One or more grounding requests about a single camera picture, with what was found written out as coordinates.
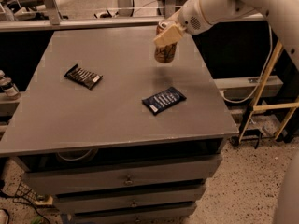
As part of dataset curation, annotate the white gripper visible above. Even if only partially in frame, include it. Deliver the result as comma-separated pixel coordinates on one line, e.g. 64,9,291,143
153,0,213,48

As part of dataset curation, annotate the orange soda can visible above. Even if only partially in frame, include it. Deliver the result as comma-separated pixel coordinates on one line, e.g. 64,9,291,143
154,20,177,63

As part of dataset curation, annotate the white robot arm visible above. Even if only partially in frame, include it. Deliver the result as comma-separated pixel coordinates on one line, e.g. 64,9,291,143
154,0,299,69

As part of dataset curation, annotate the black chocolate bar wrapper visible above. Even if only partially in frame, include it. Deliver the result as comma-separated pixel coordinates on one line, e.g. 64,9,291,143
64,64,103,90

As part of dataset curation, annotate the grey metal railing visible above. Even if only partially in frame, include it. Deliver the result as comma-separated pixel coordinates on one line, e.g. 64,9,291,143
1,0,265,32

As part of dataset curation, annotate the blue snack bar wrapper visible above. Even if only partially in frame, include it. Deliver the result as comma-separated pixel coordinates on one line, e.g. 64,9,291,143
142,87,187,115

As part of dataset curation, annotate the grey drawer cabinet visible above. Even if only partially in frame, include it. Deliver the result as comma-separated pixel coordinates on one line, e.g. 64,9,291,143
0,24,240,224

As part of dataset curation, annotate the small bottle at left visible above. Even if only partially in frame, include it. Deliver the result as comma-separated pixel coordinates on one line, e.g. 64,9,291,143
0,70,21,100

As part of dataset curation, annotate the bottom grey drawer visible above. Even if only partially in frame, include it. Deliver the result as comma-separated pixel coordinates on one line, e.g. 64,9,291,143
73,202,196,224

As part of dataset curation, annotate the grey drawer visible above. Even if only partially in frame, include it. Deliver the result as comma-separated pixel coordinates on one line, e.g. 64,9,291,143
73,202,196,224
22,154,222,195
54,184,206,214

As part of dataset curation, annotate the top grey drawer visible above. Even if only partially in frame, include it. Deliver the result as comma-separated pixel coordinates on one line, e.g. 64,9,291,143
22,154,222,195

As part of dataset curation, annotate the middle grey drawer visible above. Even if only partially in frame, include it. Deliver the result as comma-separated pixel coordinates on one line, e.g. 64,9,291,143
54,184,206,214

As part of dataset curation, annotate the white cable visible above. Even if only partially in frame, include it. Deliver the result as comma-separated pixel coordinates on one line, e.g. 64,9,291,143
219,21,274,105

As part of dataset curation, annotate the yellow metal cart frame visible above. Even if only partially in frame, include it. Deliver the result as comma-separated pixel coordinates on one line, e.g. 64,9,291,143
230,40,299,147

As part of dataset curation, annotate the black floor cable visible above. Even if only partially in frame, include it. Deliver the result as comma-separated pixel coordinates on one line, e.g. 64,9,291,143
0,180,52,224

